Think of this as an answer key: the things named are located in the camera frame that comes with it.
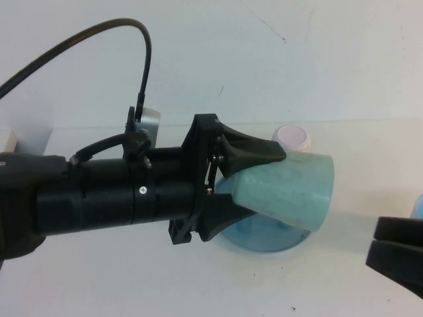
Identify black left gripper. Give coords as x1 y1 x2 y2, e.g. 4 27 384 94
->
134 114 287 246

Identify pink plastic cup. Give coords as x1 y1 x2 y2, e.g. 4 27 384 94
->
271 125 313 153

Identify green plastic cup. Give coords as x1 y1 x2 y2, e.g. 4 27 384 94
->
231 152 335 234

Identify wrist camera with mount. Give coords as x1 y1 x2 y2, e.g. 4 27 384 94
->
124 105 162 159

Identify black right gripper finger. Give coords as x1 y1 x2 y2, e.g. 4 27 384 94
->
375 216 423 249
365 240 423 298

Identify blue plastic cup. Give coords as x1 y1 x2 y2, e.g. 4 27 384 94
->
409 194 423 221

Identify black camera cable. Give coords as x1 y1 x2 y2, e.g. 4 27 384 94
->
0 18 153 116

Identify beige board edge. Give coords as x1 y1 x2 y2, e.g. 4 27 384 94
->
0 129 18 153

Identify blue cup stand white caps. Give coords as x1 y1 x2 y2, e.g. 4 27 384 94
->
213 171 311 257

